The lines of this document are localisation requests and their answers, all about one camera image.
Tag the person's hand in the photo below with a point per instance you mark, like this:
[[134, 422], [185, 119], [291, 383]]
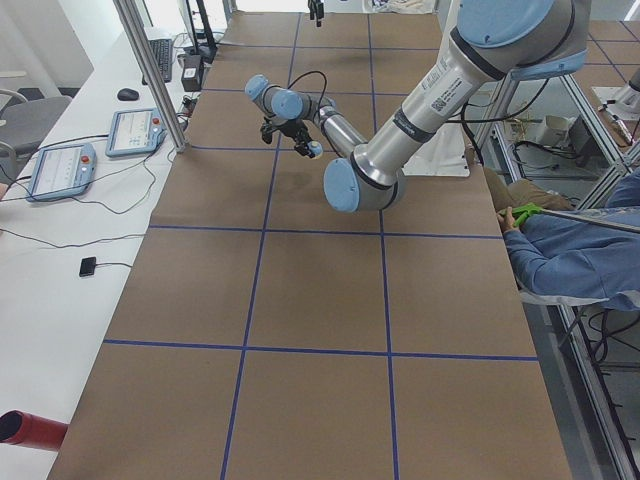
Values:
[[506, 220]]

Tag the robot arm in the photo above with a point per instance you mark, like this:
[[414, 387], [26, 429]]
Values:
[[490, 40], [288, 111]]

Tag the green grabber tool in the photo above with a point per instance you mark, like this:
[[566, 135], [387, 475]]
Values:
[[522, 213]]

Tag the teach pendant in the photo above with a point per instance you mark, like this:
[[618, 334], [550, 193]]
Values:
[[135, 132], [62, 172]]

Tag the person in blue shirt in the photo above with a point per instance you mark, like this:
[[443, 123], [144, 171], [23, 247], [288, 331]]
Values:
[[565, 261]]

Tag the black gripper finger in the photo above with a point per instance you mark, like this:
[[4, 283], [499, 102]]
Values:
[[304, 148]]

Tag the small black puck device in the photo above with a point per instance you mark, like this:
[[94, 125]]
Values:
[[87, 266]]

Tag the grey office chair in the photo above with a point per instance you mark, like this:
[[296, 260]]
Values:
[[27, 123]]

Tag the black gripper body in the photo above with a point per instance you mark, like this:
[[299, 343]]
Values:
[[291, 130], [315, 6]]

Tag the aluminium frame post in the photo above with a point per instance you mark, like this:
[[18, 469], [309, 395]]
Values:
[[135, 32]]

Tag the far teach pendant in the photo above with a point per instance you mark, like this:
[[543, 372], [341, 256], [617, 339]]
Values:
[[135, 132]]

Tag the black keyboard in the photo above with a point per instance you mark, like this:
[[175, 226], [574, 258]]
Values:
[[162, 50]]

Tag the black power adapter box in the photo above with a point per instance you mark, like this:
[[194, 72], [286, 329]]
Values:
[[192, 73]]

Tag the black computer mouse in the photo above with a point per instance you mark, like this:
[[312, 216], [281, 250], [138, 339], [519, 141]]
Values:
[[128, 94]]

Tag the brown paper table cover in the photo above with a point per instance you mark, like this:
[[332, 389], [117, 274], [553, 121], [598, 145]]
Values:
[[263, 335]]

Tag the near teach pendant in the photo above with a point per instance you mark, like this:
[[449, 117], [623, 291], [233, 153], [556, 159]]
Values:
[[62, 172]]

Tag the red cylinder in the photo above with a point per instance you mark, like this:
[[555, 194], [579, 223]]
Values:
[[31, 431]]

